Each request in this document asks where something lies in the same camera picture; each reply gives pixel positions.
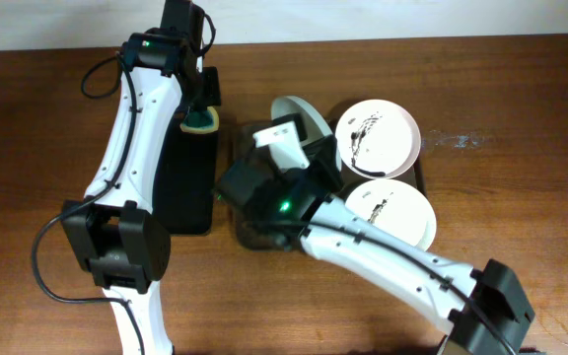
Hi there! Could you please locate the white plate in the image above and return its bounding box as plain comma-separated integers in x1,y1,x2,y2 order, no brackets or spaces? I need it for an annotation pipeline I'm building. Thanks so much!
270,96,342,172

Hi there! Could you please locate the yellow green sponge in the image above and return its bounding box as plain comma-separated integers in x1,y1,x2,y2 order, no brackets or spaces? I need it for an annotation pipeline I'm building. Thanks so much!
179,106,220,135

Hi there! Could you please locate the cream plate front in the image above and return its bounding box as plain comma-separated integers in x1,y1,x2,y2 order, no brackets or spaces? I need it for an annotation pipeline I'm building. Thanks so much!
345,179,437,250

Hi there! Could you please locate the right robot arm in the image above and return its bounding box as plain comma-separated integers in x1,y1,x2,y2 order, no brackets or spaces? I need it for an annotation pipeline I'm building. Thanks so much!
215,114,534,354

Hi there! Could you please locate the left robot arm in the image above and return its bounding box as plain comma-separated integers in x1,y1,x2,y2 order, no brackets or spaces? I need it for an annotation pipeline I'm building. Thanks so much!
61,1,221,354

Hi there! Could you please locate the brown serving tray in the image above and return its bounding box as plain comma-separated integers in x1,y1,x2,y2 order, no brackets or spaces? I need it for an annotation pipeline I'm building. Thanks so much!
232,120,428,251

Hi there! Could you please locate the black small tray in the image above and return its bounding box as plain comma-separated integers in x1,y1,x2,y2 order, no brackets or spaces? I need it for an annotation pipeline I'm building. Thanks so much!
153,118,219,235

